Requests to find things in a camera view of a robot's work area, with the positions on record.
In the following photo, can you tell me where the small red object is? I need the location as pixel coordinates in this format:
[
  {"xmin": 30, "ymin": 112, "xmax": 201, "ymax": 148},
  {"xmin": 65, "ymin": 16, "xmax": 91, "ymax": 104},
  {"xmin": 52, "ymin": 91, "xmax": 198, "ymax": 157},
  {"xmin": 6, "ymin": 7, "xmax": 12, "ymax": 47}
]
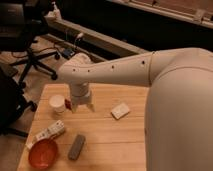
[{"xmin": 65, "ymin": 99, "xmax": 72, "ymax": 110}]

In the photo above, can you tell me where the red ceramic bowl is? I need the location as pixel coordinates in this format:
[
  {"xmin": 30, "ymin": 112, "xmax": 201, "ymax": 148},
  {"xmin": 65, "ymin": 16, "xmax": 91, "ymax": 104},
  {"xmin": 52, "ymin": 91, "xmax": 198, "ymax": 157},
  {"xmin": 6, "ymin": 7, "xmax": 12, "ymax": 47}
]
[{"xmin": 28, "ymin": 139, "xmax": 58, "ymax": 170}]

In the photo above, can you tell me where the black dark chair left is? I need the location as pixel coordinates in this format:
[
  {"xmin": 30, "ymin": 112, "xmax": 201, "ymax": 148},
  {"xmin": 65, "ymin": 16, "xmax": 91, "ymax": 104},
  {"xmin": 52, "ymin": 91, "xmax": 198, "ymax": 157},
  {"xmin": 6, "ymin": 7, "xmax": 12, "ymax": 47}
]
[{"xmin": 0, "ymin": 62, "xmax": 37, "ymax": 137}]

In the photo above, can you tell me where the small white box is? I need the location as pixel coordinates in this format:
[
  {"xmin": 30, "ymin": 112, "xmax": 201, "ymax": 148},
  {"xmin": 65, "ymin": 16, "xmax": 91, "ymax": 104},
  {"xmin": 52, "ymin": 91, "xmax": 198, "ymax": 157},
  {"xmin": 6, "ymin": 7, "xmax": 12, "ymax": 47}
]
[{"xmin": 111, "ymin": 103, "xmax": 130, "ymax": 120}]

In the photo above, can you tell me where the white spray bottle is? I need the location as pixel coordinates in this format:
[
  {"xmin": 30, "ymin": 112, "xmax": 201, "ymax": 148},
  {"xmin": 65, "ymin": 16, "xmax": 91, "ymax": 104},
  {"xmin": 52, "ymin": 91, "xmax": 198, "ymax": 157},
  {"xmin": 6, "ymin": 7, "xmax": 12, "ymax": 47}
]
[{"xmin": 52, "ymin": 1, "xmax": 62, "ymax": 20}]

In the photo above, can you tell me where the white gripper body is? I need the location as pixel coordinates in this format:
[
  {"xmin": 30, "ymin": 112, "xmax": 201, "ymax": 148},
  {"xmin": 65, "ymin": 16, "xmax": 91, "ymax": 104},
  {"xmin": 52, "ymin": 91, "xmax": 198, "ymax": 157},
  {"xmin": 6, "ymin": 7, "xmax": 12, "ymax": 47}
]
[{"xmin": 69, "ymin": 83, "xmax": 92, "ymax": 105}]

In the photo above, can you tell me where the blue power box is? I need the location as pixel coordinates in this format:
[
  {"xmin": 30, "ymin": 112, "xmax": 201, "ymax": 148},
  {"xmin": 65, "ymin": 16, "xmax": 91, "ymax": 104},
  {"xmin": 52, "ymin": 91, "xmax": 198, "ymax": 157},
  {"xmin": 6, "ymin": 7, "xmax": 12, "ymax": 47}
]
[{"xmin": 62, "ymin": 49, "xmax": 75, "ymax": 59}]

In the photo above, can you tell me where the black office chair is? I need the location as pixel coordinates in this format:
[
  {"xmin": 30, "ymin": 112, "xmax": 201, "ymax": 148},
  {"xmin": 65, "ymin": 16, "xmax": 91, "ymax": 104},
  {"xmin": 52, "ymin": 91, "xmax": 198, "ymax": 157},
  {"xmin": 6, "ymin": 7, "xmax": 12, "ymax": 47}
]
[{"xmin": 0, "ymin": 0, "xmax": 60, "ymax": 88}]

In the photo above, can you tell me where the white remote control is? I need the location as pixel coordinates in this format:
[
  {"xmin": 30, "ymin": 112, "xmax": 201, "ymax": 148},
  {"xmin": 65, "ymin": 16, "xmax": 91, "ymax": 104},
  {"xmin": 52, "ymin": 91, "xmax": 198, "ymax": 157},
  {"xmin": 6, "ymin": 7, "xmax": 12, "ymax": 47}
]
[{"xmin": 26, "ymin": 120, "xmax": 65, "ymax": 150}]

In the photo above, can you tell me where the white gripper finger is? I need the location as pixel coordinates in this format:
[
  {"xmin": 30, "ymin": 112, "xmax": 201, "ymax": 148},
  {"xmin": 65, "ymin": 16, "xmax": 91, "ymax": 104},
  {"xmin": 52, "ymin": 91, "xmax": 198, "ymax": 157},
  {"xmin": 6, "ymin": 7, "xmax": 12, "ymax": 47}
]
[
  {"xmin": 71, "ymin": 104, "xmax": 77, "ymax": 113},
  {"xmin": 87, "ymin": 103, "xmax": 95, "ymax": 112}
]

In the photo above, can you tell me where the grey remote control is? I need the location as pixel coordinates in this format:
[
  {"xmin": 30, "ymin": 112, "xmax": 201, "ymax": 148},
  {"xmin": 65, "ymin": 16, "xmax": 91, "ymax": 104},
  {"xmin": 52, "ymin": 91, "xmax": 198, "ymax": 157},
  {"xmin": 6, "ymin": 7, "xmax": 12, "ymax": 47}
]
[{"xmin": 68, "ymin": 134, "xmax": 86, "ymax": 160}]

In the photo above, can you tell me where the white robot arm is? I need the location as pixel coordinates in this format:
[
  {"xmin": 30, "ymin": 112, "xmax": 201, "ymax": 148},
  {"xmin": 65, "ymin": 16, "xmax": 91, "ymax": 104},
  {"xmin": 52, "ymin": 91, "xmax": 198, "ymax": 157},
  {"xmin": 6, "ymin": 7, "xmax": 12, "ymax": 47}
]
[{"xmin": 59, "ymin": 48, "xmax": 213, "ymax": 171}]

